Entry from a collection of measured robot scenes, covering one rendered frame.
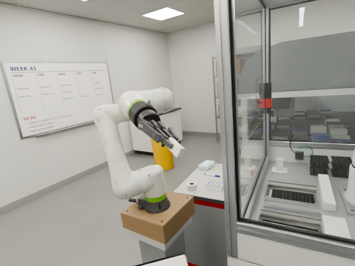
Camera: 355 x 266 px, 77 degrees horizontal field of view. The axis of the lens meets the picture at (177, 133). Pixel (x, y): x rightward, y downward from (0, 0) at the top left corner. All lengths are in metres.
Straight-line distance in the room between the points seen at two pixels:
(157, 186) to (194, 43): 5.16
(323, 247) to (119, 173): 0.89
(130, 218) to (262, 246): 0.77
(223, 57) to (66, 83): 3.76
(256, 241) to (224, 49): 0.62
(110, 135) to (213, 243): 1.12
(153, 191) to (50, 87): 3.17
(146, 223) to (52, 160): 3.10
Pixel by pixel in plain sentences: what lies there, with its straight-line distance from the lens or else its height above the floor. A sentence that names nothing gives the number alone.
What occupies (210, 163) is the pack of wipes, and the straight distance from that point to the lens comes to 2.08.
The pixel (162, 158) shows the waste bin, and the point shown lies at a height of 0.25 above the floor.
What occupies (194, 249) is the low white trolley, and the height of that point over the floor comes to 0.28.
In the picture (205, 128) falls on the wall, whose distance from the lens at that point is 6.16.
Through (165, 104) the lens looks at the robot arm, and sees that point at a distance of 0.91.
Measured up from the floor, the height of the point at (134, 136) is 0.43.
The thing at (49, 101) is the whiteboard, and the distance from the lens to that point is 4.13.
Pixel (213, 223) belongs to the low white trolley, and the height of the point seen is 0.55.
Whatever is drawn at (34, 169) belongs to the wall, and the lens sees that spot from 4.12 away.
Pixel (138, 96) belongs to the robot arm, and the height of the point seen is 1.53.
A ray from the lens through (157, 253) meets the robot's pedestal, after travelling 1.44.
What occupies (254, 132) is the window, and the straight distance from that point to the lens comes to 0.71.
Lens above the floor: 1.58
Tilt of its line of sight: 13 degrees down
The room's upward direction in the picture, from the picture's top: 6 degrees counter-clockwise
